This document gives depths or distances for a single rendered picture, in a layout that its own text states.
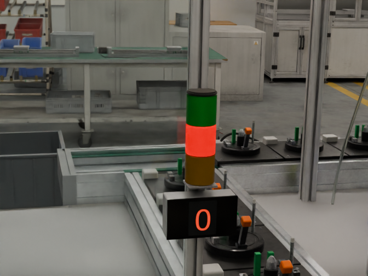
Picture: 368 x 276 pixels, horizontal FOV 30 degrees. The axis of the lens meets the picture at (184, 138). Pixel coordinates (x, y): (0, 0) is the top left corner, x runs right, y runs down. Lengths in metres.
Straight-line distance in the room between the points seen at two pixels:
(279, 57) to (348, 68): 1.07
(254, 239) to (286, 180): 0.77
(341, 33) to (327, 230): 8.32
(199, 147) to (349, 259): 0.89
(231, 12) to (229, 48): 3.27
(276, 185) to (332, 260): 0.57
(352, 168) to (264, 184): 0.33
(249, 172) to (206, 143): 1.23
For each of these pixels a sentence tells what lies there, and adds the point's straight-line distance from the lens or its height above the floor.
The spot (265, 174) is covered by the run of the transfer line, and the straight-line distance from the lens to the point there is 2.36.
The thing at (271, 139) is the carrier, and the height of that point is 0.99.
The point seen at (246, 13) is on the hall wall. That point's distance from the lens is 11.77.
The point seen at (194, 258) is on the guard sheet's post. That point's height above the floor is 1.11.
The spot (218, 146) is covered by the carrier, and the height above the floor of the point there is 0.97.
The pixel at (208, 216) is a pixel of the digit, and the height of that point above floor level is 1.21.
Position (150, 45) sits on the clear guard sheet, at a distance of 1.12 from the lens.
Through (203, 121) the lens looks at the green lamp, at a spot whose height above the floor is 1.37.
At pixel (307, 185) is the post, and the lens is 2.31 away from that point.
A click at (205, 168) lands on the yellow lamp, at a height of 1.29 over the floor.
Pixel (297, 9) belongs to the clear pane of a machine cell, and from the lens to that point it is 10.09.
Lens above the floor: 1.61
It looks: 14 degrees down
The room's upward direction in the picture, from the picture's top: 1 degrees clockwise
